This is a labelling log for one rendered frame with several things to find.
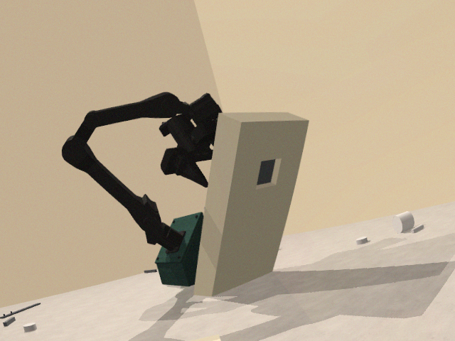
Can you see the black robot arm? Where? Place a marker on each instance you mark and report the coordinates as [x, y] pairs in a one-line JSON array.
[[204, 112]]

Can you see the beige cylinder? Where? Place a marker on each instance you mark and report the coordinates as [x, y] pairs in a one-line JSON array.
[[403, 222]]

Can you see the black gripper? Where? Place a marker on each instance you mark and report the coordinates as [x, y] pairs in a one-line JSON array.
[[182, 159]]

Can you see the short grey cylinder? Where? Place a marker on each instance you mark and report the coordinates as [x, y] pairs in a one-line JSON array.
[[361, 240], [29, 327]]

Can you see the small white cylinder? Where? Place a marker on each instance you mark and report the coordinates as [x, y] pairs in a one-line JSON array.
[[417, 228]]

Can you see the beige panel with square opening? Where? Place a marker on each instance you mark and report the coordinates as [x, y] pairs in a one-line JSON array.
[[255, 164]]

